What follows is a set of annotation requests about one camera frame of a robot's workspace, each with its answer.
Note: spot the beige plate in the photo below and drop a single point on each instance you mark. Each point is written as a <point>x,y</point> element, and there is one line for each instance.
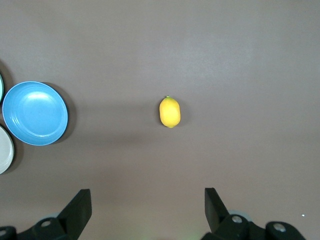
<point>5,150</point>

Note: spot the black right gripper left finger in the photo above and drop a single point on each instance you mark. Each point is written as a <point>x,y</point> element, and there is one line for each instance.
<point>72,220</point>

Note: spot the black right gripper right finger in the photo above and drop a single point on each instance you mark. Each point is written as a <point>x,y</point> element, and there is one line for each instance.
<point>220,225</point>

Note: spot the blue plate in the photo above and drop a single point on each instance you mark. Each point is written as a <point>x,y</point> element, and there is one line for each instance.
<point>35,112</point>

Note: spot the yellow lemon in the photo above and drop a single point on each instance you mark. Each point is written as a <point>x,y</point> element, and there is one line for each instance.
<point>170,112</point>

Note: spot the light green plate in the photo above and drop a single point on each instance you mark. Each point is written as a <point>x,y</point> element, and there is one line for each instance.
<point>1,87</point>

